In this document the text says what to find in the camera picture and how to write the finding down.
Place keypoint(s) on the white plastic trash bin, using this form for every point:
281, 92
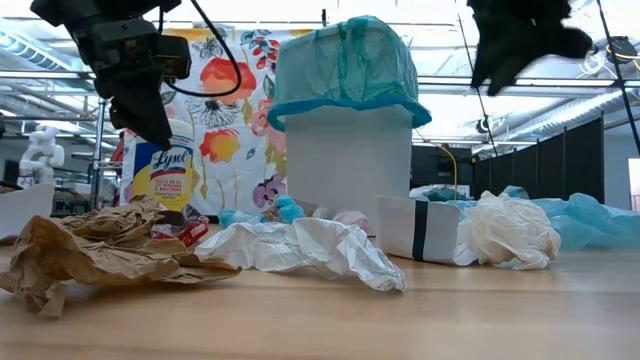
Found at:
350, 165

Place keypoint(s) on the white plastic bag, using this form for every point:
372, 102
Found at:
510, 230

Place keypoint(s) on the pink wad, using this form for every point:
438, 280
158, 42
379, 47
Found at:
352, 220

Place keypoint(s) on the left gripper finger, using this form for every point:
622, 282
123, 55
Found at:
147, 115
113, 102

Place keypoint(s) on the white plastic film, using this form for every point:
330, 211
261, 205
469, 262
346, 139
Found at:
310, 245

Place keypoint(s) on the black hanging reel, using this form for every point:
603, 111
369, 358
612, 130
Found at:
620, 50

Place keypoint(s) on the white paper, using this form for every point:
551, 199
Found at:
395, 225

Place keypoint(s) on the brown paper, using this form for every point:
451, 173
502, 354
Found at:
100, 260
125, 215

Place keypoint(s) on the red fabric item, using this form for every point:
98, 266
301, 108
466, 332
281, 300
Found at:
119, 150

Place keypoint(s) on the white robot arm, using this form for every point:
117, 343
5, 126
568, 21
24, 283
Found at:
42, 150

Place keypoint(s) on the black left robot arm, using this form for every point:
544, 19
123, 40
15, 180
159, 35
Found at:
75, 10

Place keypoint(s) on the blue white wad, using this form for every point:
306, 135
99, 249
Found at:
235, 217

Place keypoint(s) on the black partition wall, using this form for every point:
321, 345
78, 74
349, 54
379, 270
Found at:
550, 165

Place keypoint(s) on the yellow Lysol wipes canister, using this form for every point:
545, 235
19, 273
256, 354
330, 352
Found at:
165, 175

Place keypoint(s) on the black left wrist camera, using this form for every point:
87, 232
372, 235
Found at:
175, 57

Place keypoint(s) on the teal white bundle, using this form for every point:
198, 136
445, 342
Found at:
440, 192

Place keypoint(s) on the light blue flat trash bag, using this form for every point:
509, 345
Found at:
590, 220

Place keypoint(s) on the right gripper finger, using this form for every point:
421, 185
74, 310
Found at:
505, 67
481, 65

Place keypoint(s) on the white floral cloth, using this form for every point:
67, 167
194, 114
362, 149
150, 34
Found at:
225, 165

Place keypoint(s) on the teal trash bag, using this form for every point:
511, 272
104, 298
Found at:
350, 65

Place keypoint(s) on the dark red wrapper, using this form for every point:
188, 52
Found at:
192, 232

